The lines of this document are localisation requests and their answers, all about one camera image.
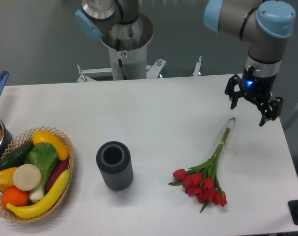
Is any green bok choy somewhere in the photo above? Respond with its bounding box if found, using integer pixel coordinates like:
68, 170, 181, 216
24, 143, 58, 203

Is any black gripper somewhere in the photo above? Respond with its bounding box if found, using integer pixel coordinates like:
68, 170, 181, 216
224, 66, 284, 127

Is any red tulip bouquet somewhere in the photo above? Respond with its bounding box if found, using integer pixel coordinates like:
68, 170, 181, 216
168, 117, 236, 213

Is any yellow bell pepper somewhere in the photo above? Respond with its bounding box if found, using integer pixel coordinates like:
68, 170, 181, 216
0, 167, 17, 191

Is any purple sweet potato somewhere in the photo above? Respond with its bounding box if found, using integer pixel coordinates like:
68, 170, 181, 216
45, 160, 69, 193

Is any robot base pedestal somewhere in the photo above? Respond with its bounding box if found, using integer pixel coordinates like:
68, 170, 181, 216
74, 0, 154, 81

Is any green cucumber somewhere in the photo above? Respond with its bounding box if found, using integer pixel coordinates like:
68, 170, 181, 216
0, 142, 34, 171

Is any yellow banana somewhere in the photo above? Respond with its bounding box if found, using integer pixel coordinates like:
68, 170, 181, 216
6, 170, 70, 219

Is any beige round disc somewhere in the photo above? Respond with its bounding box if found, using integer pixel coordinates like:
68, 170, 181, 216
13, 164, 41, 191

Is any dark grey ribbed vase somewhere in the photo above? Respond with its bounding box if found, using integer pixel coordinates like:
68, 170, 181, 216
96, 141, 134, 191

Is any orange fruit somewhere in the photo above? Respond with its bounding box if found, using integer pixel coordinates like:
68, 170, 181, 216
1, 187, 29, 208

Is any woven wicker basket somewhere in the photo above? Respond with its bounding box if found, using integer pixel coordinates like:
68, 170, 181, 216
0, 126, 75, 224

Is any white metal frame bracket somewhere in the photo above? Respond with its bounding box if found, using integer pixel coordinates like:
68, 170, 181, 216
77, 56, 202, 83

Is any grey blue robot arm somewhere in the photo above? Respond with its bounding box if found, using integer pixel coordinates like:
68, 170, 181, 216
203, 0, 296, 126

